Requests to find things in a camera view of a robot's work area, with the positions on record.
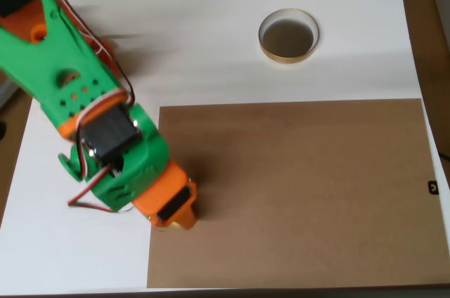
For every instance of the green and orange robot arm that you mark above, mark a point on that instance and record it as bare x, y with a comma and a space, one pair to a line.
70, 62

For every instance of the white base board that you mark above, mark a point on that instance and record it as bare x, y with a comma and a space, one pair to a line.
228, 76

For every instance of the small black clip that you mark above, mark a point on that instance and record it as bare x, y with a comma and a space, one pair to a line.
433, 188

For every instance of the orange gripper black servo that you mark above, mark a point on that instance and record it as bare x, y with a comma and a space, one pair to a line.
175, 203

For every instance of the brown cardboard mat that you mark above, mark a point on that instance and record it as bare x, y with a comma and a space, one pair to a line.
299, 189

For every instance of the white bowl with gold rim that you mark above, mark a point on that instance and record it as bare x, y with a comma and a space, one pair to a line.
288, 39

